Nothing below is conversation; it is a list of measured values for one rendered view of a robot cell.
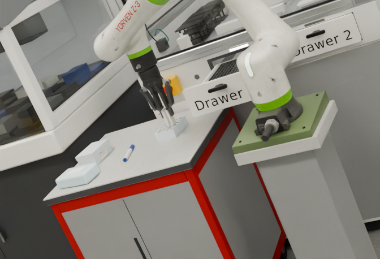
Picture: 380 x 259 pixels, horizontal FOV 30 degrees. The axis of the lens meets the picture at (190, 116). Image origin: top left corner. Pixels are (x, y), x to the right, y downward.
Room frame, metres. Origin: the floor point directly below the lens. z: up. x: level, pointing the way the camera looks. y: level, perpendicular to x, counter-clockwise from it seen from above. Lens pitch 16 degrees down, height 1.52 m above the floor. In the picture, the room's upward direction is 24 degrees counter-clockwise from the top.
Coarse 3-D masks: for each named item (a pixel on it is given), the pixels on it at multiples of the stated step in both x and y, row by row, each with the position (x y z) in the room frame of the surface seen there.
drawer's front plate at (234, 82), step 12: (204, 84) 2.43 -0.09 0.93; (216, 84) 2.41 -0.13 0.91; (228, 84) 2.40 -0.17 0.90; (240, 84) 2.38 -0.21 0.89; (192, 96) 2.46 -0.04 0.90; (204, 96) 2.44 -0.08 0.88; (216, 96) 2.42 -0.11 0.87; (228, 96) 2.40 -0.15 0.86; (192, 108) 2.47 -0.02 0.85; (204, 108) 2.45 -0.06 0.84; (216, 108) 2.43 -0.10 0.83
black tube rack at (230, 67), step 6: (234, 60) 2.71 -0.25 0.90; (222, 66) 2.69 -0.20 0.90; (228, 66) 2.64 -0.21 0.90; (234, 66) 2.61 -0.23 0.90; (216, 72) 2.63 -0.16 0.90; (222, 72) 2.59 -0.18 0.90; (228, 72) 2.55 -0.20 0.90; (234, 72) 2.52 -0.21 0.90; (210, 78) 2.59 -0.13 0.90; (216, 78) 2.55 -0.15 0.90
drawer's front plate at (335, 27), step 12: (324, 24) 2.55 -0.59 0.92; (336, 24) 2.53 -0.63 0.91; (348, 24) 2.51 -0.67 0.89; (300, 36) 2.59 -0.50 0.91; (324, 36) 2.55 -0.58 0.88; (360, 36) 2.51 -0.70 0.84; (300, 48) 2.60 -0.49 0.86; (312, 48) 2.58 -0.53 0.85; (324, 48) 2.56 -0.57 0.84; (336, 48) 2.54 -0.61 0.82
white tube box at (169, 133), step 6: (180, 120) 2.58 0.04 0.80; (186, 120) 2.62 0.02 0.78; (180, 126) 2.57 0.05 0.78; (156, 132) 2.57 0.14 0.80; (162, 132) 2.54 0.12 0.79; (168, 132) 2.53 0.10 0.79; (174, 132) 2.52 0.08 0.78; (180, 132) 2.55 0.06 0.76; (156, 138) 2.56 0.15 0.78; (162, 138) 2.54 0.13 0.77; (168, 138) 2.53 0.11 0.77; (174, 138) 2.52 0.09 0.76
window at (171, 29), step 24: (192, 0) 2.78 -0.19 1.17; (216, 0) 2.74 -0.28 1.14; (264, 0) 2.66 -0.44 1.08; (288, 0) 2.62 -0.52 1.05; (312, 0) 2.59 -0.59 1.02; (144, 24) 2.88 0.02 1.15; (168, 24) 2.84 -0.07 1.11; (192, 24) 2.79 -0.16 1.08; (216, 24) 2.75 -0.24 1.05; (240, 24) 2.71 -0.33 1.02; (168, 48) 2.85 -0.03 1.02
